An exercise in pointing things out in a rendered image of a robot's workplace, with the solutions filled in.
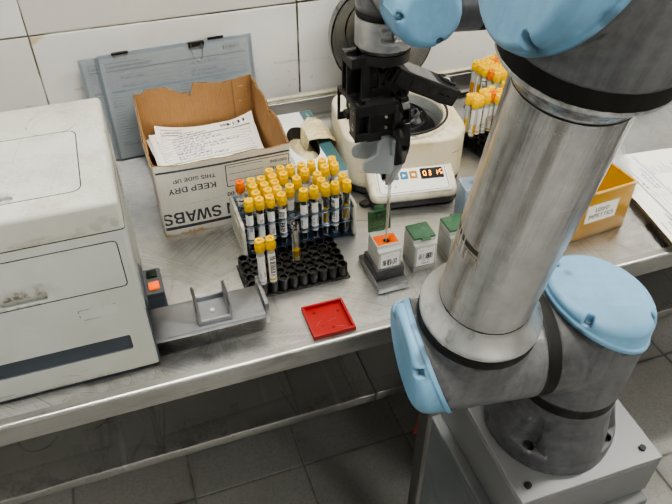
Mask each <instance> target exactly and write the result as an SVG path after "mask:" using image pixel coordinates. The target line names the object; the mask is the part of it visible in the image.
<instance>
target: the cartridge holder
mask: <svg viewBox="0 0 672 504"><path fill-rule="evenodd" d="M359 262H360V263H361V265H362V267H363V268H364V270H365V272H366V274H367V275H368V277H369V279H370V280H371V282H372V284H373V286H374V287H375V289H376V291H377V292H378V294H382V293H386V292H390V291H394V290H398V289H402V288H405V287H409V280H408V279H407V277H406V276H405V274H404V264H403V262H402V261H401V264H400V265H395V266H391V267H387V268H383V269H379V270H378V269H377V267H376V266H375V264H374V262H373V261H372V259H371V257H370V256H369V254H368V250H367V251H364V254H361V255H359Z"/></svg>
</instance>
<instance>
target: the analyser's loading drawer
mask: <svg viewBox="0 0 672 504"><path fill-rule="evenodd" d="M254 278H255V285H254V286H250V287H246V288H242V289H237V290H233V291H229V292H227V289H226V286H225V283H224V280H221V288H222V290H219V291H215V292H211V293H206V294H202V295H198V296H195V294H194V290H193V288H192V287H190V292H191V296H192V300H190V301H186V302H181V303H177V304H173V305H168V306H164V307H160V308H155V309H151V310H148V313H149V316H150V320H151V324H152V328H153V332H154V336H155V340H156V344H160V343H164V342H168V341H172V340H176V339H180V338H184V337H188V336H192V335H196V334H200V333H204V332H208V331H212V330H217V329H221V328H225V327H229V326H233V325H237V324H241V323H245V322H249V321H253V320H257V319H261V318H265V319H266V322H267V323H268V322H271V321H270V310H269V302H268V300H267V297H266V295H265V292H264V289H263V287H262V284H261V282H260V279H259V276H258V275H256V276H254ZM210 308H214V309H215V312H211V310H210Z"/></svg>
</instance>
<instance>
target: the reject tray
mask: <svg viewBox="0 0 672 504"><path fill-rule="evenodd" d="M301 311H302V314H303V316H304V318H305V321H306V323H307V325H308V327H309V330H310V332H311V334H312V337H313V339H314V341H315V340H319V339H323V338H327V337H330V336H334V335H338V334H342V333H346V332H350V331H354V330H356V325H355V323H354V321H353V319H352V317H351V315H350V313H349V311H348V309H347V307H346V305H345V303H344V302H343V300H342V298H337V299H332V300H328V301H324V302H320V303H316V304H312V305H308V306H304V307H301Z"/></svg>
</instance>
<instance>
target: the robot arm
mask: <svg viewBox="0 0 672 504"><path fill-rule="evenodd" d="M477 30H487V32H488V34H489V35H490V36H491V38H492V39H493V40H494V41H495V44H494V46H495V51H496V54H497V56H498V59H499V61H500V63H501V64H502V66H503V67H504V69H505V70H506V71H507V72H508V76H507V79H506V82H505V85H504V88H503V91H502V94H501V97H500V100H499V103H498V106H497V109H496V112H495V116H494V119H493V122H492V125H491V128H490V131H489V134H488V137H487V140H486V143H485V146H484V149H483V152H482V155H481V159H480V162H479V165H478V168H477V171H476V174H475V177H474V180H473V183H472V186H471V189H470V192H469V195H468V198H467V202H466V205H465V208H464V211H463V214H462V217H461V220H460V223H459V226H458V229H457V232H456V235H455V238H454V241H453V245H452V248H451V251H450V254H449V257H448V260H447V263H444V264H443V265H441V266H439V267H437V268H436V269H435V270H433V271H432V272H431V273H430V274H429V275H428V277H427V278H426V280H425V281H424V283H423V285H422V288H421V291H420V294H419V298H413V299H411V298H410V297H406V298H405V299H404V300H400V301H396V302H395V303H394V304H393V305H392V307H391V311H390V325H391V334H392V341H393V346H394V351H395V356H396V361H397V365H398V369H399V372H400V376H401V379H402V382H403V385H404V388H405V391H406V393H407V396H408V398H409V400H410V402H411V404H412V405H413V406H414V408H415V409H417V410H418V411H420V412H422V413H425V414H429V413H438V412H447V413H452V412H453V410H459V409H465V408H471V407H477V406H483V405H484V413H485V419H486V423H487V425H488V428H489V430H490V432H491V434H492V436H493V437H494V439H495V440H496V442H497V443H498V444H499V445H500V446H501V448H502V449H503V450H504V451H505V452H506V453H508V454H509V455H510V456H511V457H512V458H514V459H515V460H517V461H518V462H520V463H521V464H523V465H525V466H527V467H529V468H531V469H534V470H536V471H539V472H543V473H547V474H552V475H574V474H579V473H582V472H585V471H587V470H589V469H591V468H593V467H594V466H596V465H597V464H598V463H599V462H600V461H601V460H602V459H603V457H604V456H605V454H606V453H607V451H608V449H609V447H610V446H611V444H612V441H613V438H614V435H615V427H616V411H615V402H616V400H617V398H618V396H619V395H620V393H621V391H622V389H623V387H624V386H625V384H626V382H627V380H628V378H629V376H630V375H631V373H632V371H633V369H634V367H635V366H636V364H637V362H638V360H639V358H640V356H641V355H642V353H643V352H645V351H646V350H647V348H648V347H649V345H650V340H651V335H652V333H653V331H654V329H655V326H656V323H657V310H656V306H655V303H654V301H653V299H652V297H651V295H650V294H649V292H648V291H647V289H646V288H645V287H644V286H643V285H642V284H641V283H640V282H639V281H638V280H637V279H636V278H635V277H634V276H632V275H631V274H630V273H628V272H627V271H625V270H624V269H622V268H620V267H617V266H615V265H614V264H612V263H611V262H608V261H606V260H603V259H600V258H597V257H593V256H587V255H567V256H563V257H562V255H563V254H564V252H565V250H566V248H567V246H568V244H569V242H570V240H571V239H572V237H573V235H574V233H575V231H576V229H577V227H578V225H579V224H580V222H581V220H582V218H583V216H584V214H585V212H586V210H587V209H588V207H589V205H590V203H591V201H592V199H593V197H594V195H595V194H596V192H597V190H598V188H599V186H600V184H601V182H602V180H603V178H604V177H605V175H606V173H607V171H608V169H609V167H610V165H611V163H612V162H613V160H614V158H615V156H616V154H617V152H618V150H619V148H620V147H621V145H622V143H623V141H624V139H625V137H626V135H627V133H628V132H629V130H630V128H631V126H632V124H633V122H634V120H635V118H636V117H637V116H642V115H646V114H650V113H653V112H656V111H658V110H660V109H662V108H664V107H666V106H667V105H669V104H670V103H671V102H672V0H355V31H354V42H355V44H356V47H350V48H343V49H342V84H341V85H337V119H338V120H339V119H345V118H346V119H347V120H348V119H349V134H350V135H351V137H352V138H353V140H354V143H357V144H356V145H354V146H353V148H352V156H353V157H354V158H359V159H367V160H365V161H364V162H363V164H362V170H363V171H364V172H365V173H372V174H380V176H381V179H382V180H384V179H385V185H390V184H391V183H392V182H393V180H394V179H395V178H396V176H397V175H398V173H399V172H400V170H401V168H402V166H403V164H404V163H405V161H406V158H407V155H408V152H409V148H410V127H411V104H410V100H409V97H408V96H407V95H408V93H409V91H410V92H412V93H415V94H418V95H421V96H423V97H426V98H429V99H432V100H433V101H435V102H437V103H440V104H445V105H448V106H451V107H452V106H453V105H454V103H455V101H456V100H457V98H458V97H459V95H460V93H461V91H460V90H459V89H458V87H457V86H456V83H455V81H454V80H452V79H451V78H450V77H448V76H446V75H444V74H441V73H439V74H438V73H435V72H433V71H430V70H428V69H425V68H423V67H420V66H418V65H415V64H412V63H410V62H408V61H409V60H410V57H411V46H412V47H416V48H430V47H434V46H436V45H437V44H439V43H441V42H443V41H445V40H447V39H448V38H449V37H450V36H451V35H452V34H453V33H454V32H464V31H477ZM340 95H343V96H344V97H345V98H346V107H347V108H348V109H343V111H340Z"/></svg>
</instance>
